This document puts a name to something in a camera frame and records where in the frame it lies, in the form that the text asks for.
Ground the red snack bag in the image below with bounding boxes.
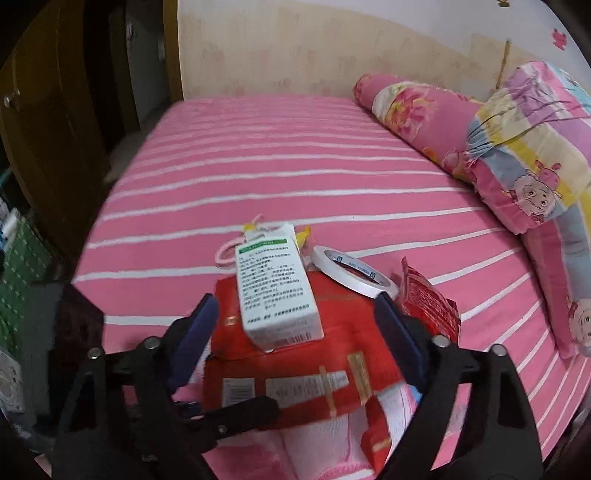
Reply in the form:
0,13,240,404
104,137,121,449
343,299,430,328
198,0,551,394
396,257,461,344

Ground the large red package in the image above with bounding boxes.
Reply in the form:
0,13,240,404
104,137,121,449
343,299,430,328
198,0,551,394
202,272,402,468

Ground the white green small carton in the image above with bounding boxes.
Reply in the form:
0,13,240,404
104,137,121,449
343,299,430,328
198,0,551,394
233,223,326,352

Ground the white tape roll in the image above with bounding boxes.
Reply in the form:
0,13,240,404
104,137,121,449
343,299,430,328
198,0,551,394
311,246,399,300

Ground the white pink-edged towel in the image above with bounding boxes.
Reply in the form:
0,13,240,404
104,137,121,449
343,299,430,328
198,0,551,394
204,379,420,479

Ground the pink plastic clothes peg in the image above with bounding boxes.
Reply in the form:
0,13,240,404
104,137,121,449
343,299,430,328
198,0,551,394
214,214,264,268

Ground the pink white striped bed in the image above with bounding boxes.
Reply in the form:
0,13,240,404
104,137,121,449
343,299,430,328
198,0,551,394
74,96,590,454

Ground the green patterned box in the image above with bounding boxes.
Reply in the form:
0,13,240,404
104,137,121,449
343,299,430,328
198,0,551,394
0,219,53,357

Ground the folded cartoon sheep quilt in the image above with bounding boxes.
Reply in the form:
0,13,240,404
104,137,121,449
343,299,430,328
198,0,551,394
466,61,590,358

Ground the pink floral bolster pillow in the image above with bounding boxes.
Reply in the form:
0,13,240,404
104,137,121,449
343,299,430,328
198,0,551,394
353,74,482,183

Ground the brown wooden door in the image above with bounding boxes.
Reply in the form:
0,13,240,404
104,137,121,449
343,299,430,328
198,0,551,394
1,1,131,262

